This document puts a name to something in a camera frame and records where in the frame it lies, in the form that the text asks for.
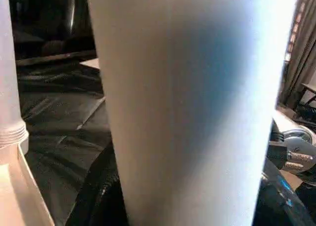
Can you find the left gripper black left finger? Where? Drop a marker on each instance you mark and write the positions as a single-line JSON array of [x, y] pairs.
[[103, 199]]

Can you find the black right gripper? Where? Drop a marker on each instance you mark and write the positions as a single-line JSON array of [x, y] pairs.
[[277, 152]]

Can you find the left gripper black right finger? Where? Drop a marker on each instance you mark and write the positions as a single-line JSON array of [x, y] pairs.
[[276, 201]]

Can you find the white plastic table top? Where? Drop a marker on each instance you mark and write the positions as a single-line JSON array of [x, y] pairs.
[[14, 186]]

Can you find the white plastic table leg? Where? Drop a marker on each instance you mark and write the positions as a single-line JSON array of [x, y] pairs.
[[8, 63], [185, 100]]

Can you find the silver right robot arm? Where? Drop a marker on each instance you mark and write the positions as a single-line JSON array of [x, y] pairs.
[[301, 142]]

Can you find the black plastic mat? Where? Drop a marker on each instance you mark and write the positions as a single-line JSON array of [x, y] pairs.
[[69, 112]]

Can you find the grey curtain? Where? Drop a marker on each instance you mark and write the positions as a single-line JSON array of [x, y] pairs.
[[301, 50]]

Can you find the white flat board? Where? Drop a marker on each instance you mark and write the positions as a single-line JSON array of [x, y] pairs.
[[91, 63]]

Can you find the black television edge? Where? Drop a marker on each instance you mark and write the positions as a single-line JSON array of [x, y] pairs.
[[54, 57]]

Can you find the dark metal frame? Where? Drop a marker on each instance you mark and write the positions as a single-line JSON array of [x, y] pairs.
[[306, 100]]

